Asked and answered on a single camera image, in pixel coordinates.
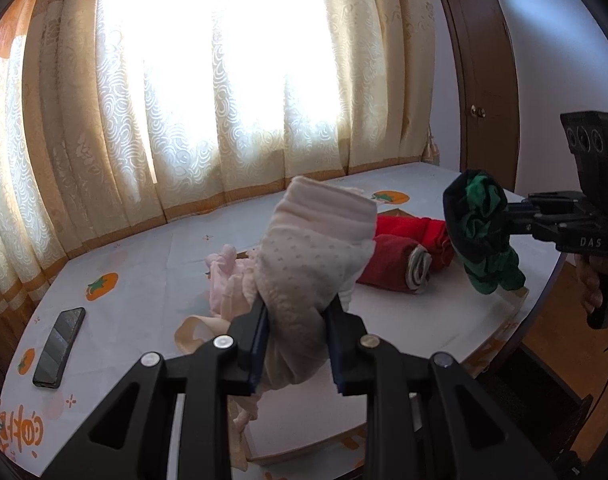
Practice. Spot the brown wooden door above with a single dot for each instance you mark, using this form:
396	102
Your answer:
484	60

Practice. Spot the person's right hand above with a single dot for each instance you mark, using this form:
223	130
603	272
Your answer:
588	282

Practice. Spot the white underwear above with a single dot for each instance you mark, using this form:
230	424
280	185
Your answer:
348	297

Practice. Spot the curtain tassel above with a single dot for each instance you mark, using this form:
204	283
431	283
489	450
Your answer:
430	152

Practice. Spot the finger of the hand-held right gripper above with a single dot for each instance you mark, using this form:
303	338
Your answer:
554	203
521	229

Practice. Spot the shallow cardboard tray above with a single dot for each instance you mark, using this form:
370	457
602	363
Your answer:
424	325

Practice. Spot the pale dotted underwear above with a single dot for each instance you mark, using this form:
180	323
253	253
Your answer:
304	280

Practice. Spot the cream and orange curtain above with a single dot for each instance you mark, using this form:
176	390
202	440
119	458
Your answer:
134	110

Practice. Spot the pink underwear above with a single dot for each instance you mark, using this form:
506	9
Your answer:
229	280

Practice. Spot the green and navy underwear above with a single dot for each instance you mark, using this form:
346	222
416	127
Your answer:
479	240

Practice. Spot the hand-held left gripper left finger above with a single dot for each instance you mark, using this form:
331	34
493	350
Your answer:
259	342

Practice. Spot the dark red underwear grey band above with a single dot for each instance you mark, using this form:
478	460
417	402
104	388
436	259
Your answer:
389	265

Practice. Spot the black smartphone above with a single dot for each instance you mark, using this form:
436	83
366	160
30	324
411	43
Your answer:
59	347

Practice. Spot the bright red underwear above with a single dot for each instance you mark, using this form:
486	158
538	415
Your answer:
434	240

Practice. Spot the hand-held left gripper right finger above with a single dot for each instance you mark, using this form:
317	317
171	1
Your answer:
336	355

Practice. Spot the brass door knob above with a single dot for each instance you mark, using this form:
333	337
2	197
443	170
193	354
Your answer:
478	111

